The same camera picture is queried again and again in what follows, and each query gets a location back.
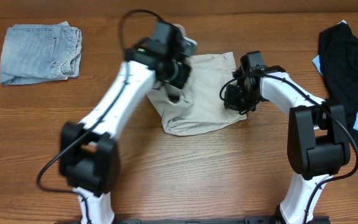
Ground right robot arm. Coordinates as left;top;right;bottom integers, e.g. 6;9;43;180
219;51;350;224

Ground folded light blue jeans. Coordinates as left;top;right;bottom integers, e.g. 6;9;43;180
0;21;82;85

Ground beige khaki shorts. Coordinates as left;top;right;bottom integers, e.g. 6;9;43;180
147;52;247;136

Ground black garment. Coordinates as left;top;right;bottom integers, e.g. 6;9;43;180
318;22;358;122

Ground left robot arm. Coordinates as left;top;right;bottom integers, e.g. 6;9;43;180
59;21;197;223

